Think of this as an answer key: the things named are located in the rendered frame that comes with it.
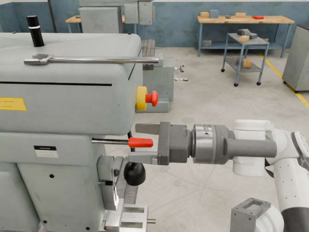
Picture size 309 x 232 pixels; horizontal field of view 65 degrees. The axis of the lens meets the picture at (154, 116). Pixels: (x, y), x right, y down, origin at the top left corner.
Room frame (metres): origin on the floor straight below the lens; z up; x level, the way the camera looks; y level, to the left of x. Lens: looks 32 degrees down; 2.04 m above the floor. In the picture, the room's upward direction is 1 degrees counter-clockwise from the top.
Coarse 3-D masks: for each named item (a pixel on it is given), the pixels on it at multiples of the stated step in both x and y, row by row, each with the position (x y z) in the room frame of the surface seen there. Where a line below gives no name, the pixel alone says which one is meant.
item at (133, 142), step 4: (92, 140) 0.44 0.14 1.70; (96, 140) 0.43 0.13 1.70; (100, 140) 0.43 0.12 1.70; (104, 140) 0.43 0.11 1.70; (108, 140) 0.43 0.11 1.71; (112, 140) 0.43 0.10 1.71; (116, 140) 0.43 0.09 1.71; (120, 140) 0.43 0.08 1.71; (124, 140) 0.43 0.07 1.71; (128, 140) 0.43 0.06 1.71; (132, 140) 0.43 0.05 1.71; (136, 140) 0.43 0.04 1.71; (140, 140) 0.43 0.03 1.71; (144, 140) 0.43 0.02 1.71; (148, 140) 0.43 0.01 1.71; (152, 140) 0.43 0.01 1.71; (112, 144) 0.43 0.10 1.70; (116, 144) 0.43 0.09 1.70; (120, 144) 0.43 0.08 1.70; (124, 144) 0.43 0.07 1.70; (128, 144) 0.42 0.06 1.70; (132, 144) 0.42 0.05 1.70; (136, 144) 0.42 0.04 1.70; (140, 144) 0.42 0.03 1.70; (144, 144) 0.42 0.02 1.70; (148, 144) 0.42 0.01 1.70; (152, 144) 0.42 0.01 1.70
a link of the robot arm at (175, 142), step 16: (160, 128) 0.45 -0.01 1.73; (176, 128) 0.45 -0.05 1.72; (208, 128) 0.42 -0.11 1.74; (160, 144) 0.39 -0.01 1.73; (176, 144) 0.39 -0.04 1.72; (192, 144) 0.40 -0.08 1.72; (208, 144) 0.39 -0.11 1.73; (160, 160) 0.37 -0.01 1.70; (176, 160) 0.39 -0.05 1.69; (208, 160) 0.38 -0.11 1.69
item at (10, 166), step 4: (0, 164) 0.45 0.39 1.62; (4, 164) 0.45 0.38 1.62; (8, 164) 0.46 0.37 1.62; (12, 164) 0.46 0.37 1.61; (16, 164) 0.47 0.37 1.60; (0, 168) 0.45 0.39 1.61; (4, 168) 0.45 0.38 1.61; (8, 168) 0.45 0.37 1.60; (12, 168) 0.46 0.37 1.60; (16, 168) 0.47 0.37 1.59
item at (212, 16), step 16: (208, 16) 6.44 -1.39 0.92; (224, 16) 6.66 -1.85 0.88; (240, 16) 6.45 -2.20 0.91; (256, 16) 6.34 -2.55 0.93; (272, 16) 6.58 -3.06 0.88; (80, 32) 7.02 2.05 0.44; (288, 32) 5.93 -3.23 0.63; (208, 48) 6.11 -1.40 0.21; (224, 48) 6.07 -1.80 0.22; (240, 48) 6.04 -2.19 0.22; (256, 48) 6.01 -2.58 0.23; (272, 48) 5.98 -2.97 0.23
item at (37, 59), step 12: (24, 60) 0.42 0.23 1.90; (36, 60) 0.42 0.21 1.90; (48, 60) 0.43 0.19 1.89; (60, 60) 0.43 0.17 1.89; (72, 60) 0.43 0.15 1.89; (84, 60) 0.43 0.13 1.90; (96, 60) 0.42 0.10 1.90; (108, 60) 0.42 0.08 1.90; (120, 60) 0.42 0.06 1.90; (132, 60) 0.42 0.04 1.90; (144, 60) 0.42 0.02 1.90; (156, 60) 0.42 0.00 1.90
